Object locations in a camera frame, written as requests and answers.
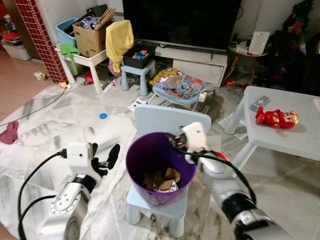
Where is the brown printed cardboard scrap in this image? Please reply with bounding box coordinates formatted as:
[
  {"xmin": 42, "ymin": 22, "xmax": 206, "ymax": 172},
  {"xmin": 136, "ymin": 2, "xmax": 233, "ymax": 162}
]
[{"xmin": 142, "ymin": 167, "xmax": 182, "ymax": 193}]

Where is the purple plastic rubbish bin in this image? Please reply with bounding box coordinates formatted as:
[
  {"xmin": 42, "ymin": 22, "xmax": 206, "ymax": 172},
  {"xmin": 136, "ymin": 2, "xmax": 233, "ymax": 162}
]
[{"xmin": 125, "ymin": 131, "xmax": 198, "ymax": 207}]

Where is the light blue plastic bin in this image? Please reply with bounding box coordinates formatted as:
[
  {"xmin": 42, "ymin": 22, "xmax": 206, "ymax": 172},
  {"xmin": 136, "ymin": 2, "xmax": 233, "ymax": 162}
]
[{"xmin": 55, "ymin": 17, "xmax": 79, "ymax": 49}]

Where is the pale blue child chair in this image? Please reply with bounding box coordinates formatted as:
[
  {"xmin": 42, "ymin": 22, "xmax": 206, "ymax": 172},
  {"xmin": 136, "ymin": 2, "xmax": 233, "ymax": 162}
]
[{"xmin": 125, "ymin": 104, "xmax": 212, "ymax": 239}]

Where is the red ball toy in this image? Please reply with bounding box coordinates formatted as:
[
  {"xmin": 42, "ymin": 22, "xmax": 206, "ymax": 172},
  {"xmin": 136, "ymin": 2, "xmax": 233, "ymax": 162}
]
[{"xmin": 214, "ymin": 151, "xmax": 229, "ymax": 162}]

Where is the white booklet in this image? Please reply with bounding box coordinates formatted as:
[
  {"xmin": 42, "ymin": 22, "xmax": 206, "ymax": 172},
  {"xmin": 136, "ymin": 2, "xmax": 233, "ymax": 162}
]
[{"xmin": 126, "ymin": 98, "xmax": 149, "ymax": 112}]

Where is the colourful baby bouncer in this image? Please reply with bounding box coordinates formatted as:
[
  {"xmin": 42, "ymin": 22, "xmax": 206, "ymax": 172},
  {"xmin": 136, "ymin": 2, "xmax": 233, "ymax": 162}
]
[{"xmin": 149, "ymin": 67, "xmax": 216, "ymax": 110}]

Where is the white television stand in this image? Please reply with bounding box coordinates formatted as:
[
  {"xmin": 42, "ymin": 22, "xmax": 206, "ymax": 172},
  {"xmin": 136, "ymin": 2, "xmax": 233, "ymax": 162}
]
[{"xmin": 149, "ymin": 44, "xmax": 229, "ymax": 88}]

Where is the small red object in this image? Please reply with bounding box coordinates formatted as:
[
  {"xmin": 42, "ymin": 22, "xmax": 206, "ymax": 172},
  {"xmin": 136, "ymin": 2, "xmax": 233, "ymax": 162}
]
[{"xmin": 84, "ymin": 72, "xmax": 96, "ymax": 86}]

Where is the pale blue stool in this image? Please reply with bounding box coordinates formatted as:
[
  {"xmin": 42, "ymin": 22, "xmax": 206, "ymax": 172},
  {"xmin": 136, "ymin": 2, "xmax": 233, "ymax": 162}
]
[{"xmin": 120, "ymin": 60, "xmax": 156, "ymax": 98}]

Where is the black storage box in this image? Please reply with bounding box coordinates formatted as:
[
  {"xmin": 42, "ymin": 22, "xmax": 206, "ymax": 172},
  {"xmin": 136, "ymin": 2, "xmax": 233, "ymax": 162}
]
[{"xmin": 122, "ymin": 42, "xmax": 157, "ymax": 70}]

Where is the grey card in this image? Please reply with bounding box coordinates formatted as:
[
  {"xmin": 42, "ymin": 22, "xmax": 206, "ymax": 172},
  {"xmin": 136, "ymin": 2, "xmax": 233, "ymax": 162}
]
[{"xmin": 249, "ymin": 95, "xmax": 271, "ymax": 112}]

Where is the maroon cloth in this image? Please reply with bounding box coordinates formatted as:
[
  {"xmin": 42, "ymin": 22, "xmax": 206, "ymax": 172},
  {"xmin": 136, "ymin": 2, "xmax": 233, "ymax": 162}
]
[{"xmin": 0, "ymin": 120, "xmax": 20, "ymax": 146}]

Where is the small white table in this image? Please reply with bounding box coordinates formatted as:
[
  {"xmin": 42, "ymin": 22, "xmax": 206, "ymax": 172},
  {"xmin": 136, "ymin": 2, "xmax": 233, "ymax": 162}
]
[{"xmin": 56, "ymin": 46, "xmax": 111, "ymax": 94}]

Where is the red toy figure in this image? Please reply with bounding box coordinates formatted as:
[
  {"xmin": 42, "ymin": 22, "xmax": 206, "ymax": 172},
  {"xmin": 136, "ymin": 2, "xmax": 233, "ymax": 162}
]
[{"xmin": 255, "ymin": 106, "xmax": 300, "ymax": 130}]

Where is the pale blue small table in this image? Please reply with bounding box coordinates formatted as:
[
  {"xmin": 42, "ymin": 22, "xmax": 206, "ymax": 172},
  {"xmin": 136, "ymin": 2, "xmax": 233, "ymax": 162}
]
[{"xmin": 223, "ymin": 85, "xmax": 320, "ymax": 172}]

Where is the green plastic item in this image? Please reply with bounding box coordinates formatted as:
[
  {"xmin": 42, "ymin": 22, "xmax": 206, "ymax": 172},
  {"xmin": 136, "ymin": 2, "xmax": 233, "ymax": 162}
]
[{"xmin": 59, "ymin": 43, "xmax": 81, "ymax": 64}]

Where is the round brown side table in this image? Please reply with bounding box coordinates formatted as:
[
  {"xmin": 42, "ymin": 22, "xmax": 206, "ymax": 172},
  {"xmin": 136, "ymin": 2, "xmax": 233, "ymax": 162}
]
[{"xmin": 227, "ymin": 44, "xmax": 271, "ymax": 86}]

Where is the yellow hanging cloth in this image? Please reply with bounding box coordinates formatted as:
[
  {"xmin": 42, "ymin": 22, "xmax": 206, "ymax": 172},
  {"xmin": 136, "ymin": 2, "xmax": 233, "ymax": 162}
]
[{"xmin": 105, "ymin": 20, "xmax": 135, "ymax": 74}]

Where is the brown cardboard box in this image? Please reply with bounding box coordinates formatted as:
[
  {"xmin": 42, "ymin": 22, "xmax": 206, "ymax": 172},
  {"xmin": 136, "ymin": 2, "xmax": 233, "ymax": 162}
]
[{"xmin": 72, "ymin": 5, "xmax": 117, "ymax": 58}]

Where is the black flat television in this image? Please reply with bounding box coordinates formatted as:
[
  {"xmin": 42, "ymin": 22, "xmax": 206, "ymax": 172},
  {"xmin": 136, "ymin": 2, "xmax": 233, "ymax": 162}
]
[{"xmin": 122, "ymin": 0, "xmax": 243, "ymax": 51}]

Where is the red brick pattern column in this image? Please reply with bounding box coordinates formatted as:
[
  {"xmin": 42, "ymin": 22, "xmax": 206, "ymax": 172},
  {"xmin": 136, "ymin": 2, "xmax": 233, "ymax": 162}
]
[{"xmin": 14, "ymin": 0, "xmax": 69, "ymax": 84}]

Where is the white upright device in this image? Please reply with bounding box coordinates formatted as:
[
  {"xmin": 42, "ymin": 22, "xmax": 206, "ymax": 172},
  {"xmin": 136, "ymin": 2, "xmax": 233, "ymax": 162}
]
[{"xmin": 248, "ymin": 31, "xmax": 271, "ymax": 56}]

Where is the white storage box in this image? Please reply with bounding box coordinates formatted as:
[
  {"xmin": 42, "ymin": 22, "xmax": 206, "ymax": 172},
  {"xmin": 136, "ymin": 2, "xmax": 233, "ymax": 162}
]
[{"xmin": 0, "ymin": 40, "xmax": 32, "ymax": 61}]

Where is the dark green christmas tree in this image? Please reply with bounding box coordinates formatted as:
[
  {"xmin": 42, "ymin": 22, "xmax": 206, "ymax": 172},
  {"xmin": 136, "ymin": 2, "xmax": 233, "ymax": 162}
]
[{"xmin": 262, "ymin": 0, "xmax": 320, "ymax": 96}]

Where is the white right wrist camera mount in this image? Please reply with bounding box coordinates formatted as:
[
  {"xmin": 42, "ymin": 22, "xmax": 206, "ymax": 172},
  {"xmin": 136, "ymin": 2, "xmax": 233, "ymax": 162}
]
[{"xmin": 181, "ymin": 122, "xmax": 209, "ymax": 153}]

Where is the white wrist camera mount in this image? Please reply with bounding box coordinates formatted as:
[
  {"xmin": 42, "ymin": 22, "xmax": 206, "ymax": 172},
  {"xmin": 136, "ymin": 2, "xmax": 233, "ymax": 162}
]
[
  {"xmin": 181, "ymin": 122, "xmax": 209, "ymax": 153},
  {"xmin": 65, "ymin": 142, "xmax": 98, "ymax": 169}
]

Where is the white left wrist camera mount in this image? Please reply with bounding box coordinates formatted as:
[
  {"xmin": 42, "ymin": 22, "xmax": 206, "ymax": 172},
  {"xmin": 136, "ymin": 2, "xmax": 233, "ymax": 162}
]
[{"xmin": 65, "ymin": 142, "xmax": 98, "ymax": 169}]

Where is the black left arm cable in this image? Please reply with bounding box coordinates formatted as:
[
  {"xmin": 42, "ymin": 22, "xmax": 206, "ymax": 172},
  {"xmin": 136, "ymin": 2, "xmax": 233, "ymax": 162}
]
[
  {"xmin": 17, "ymin": 150, "xmax": 67, "ymax": 226},
  {"xmin": 18, "ymin": 195, "xmax": 57, "ymax": 240}
]

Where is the thin dark floor cable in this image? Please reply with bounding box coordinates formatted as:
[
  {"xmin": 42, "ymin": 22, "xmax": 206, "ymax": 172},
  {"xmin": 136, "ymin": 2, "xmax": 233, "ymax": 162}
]
[{"xmin": 0, "ymin": 87, "xmax": 68, "ymax": 128}]

